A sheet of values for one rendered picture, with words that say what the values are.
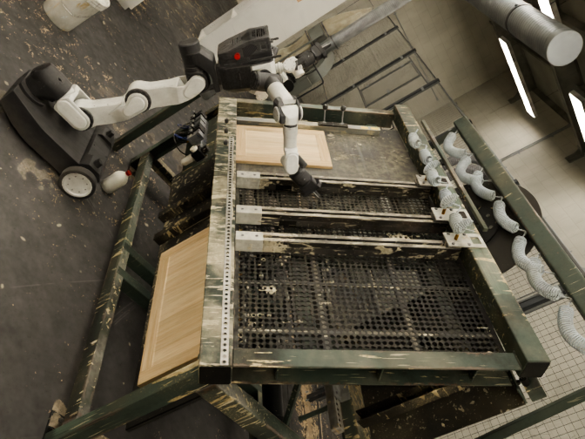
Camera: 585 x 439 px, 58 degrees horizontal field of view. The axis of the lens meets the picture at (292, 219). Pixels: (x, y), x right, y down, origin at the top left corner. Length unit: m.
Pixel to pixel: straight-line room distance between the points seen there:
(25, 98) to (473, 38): 10.42
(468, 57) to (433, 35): 0.97
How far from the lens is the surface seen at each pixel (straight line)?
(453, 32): 12.27
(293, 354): 2.00
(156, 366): 2.56
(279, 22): 7.05
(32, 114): 3.15
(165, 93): 3.07
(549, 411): 2.65
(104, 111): 3.18
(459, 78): 12.65
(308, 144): 3.31
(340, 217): 2.62
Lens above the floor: 1.83
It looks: 16 degrees down
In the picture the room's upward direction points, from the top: 62 degrees clockwise
